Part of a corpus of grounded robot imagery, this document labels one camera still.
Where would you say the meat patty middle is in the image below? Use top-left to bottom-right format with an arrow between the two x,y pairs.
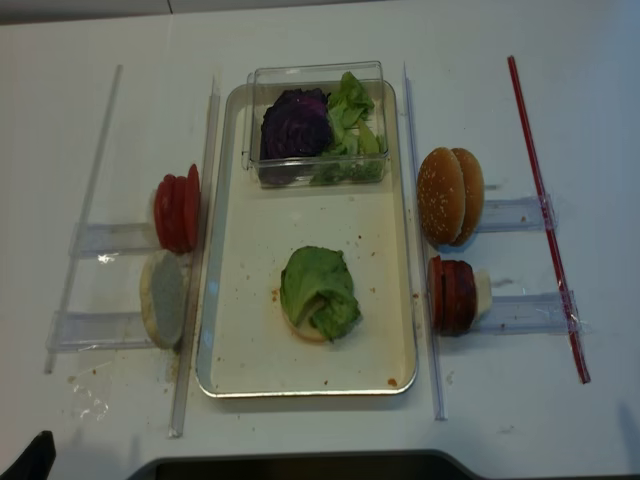
441,260 -> 467,335

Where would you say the tomato slice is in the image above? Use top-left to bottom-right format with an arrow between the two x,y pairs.
183,164 -> 200,251
153,174 -> 176,250
165,175 -> 188,254

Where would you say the white cheese slice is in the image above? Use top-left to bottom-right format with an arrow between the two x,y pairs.
474,270 -> 493,320

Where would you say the bottom bun on tray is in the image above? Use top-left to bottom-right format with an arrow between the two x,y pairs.
282,299 -> 326,343

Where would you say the meat patty front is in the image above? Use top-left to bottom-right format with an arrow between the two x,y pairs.
427,256 -> 444,333

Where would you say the clear holder upper right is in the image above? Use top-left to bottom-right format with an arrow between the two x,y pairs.
476,195 -> 557,233

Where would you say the clear rail right of tray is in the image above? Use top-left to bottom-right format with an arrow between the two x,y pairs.
402,64 -> 448,422

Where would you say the green lettuce leaf on bun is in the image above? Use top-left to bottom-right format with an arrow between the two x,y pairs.
280,246 -> 361,342

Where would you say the tomato slice back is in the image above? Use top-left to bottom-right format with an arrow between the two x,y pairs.
153,174 -> 176,250

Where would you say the tomato slice middle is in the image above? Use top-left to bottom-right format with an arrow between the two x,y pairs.
165,175 -> 188,254

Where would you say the clear plastic container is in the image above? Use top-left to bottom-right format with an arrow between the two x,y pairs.
242,61 -> 389,188

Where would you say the clear holder lower left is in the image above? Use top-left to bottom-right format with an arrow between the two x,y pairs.
46,312 -> 154,353

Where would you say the red plastic rod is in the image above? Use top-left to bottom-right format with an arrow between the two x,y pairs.
507,55 -> 591,385

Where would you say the green lettuce in container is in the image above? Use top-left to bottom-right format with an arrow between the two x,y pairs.
323,71 -> 386,157

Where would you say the clear holder upper left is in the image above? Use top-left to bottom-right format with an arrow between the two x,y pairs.
68,223 -> 160,259

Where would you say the sesame bun top front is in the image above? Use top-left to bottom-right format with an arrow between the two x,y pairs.
417,147 -> 465,247

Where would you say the dark monitor edge bottom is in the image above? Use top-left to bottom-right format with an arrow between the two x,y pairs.
130,451 -> 481,479

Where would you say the meat patty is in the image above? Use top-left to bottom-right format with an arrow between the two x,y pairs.
456,261 -> 477,332
427,256 -> 444,333
441,260 -> 467,335

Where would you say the meat patty back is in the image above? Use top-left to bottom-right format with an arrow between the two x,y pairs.
456,261 -> 477,332

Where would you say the clear holder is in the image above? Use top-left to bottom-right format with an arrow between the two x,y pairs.
470,291 -> 591,335
46,312 -> 154,353
476,195 -> 557,233
68,223 -> 160,259

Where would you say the clear rod far left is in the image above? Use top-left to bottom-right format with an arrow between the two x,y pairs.
43,64 -> 124,375

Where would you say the metal baking tray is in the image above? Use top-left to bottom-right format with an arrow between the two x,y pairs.
195,87 -> 424,398

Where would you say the black object bottom left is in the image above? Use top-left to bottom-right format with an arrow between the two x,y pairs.
14,431 -> 56,480

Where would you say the purple cabbage piece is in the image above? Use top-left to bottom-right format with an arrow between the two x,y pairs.
260,88 -> 333,160

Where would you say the clear holder lower right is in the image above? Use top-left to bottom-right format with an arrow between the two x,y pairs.
470,291 -> 591,335

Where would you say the pale bun half left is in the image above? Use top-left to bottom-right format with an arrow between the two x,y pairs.
139,250 -> 187,349

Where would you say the tomato slice front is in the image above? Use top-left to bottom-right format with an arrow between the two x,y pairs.
183,164 -> 200,251

